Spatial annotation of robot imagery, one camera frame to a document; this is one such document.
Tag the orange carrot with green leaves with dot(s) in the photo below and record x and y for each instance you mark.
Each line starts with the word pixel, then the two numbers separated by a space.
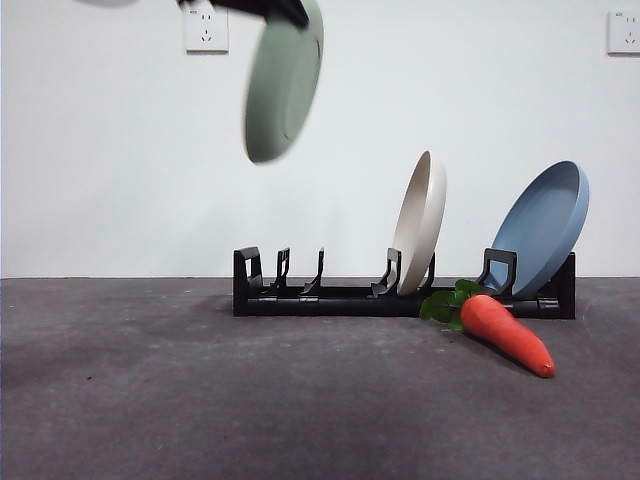
pixel 500 330

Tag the beige plate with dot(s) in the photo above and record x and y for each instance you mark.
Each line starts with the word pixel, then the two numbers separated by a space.
pixel 422 225

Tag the black plate rack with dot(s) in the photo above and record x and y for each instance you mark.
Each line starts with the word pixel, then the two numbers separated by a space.
pixel 350 304

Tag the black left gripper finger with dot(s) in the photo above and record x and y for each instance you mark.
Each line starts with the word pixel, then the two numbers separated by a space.
pixel 270 9

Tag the blue plate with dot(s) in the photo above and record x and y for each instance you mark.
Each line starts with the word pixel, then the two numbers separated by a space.
pixel 542 225

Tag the white wall socket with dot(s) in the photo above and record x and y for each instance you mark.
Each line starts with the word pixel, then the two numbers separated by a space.
pixel 625 32
pixel 207 35

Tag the green plate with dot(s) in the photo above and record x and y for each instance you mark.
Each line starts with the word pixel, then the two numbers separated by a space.
pixel 280 90

